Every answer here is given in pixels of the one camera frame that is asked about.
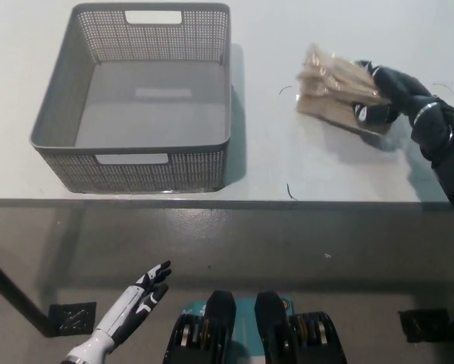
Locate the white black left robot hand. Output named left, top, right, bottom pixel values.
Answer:
left=93, top=259, right=173, bottom=347

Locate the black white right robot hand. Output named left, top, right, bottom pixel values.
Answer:
left=351, top=59, right=435, bottom=127

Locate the clear bag of wooden forks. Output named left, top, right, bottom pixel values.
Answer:
left=295, top=42, right=397, bottom=137

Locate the black metal table leg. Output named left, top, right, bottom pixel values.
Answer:
left=0, top=249, right=56, bottom=338

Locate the grey perforated plastic basket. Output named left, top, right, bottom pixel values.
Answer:
left=28, top=2, right=233, bottom=195

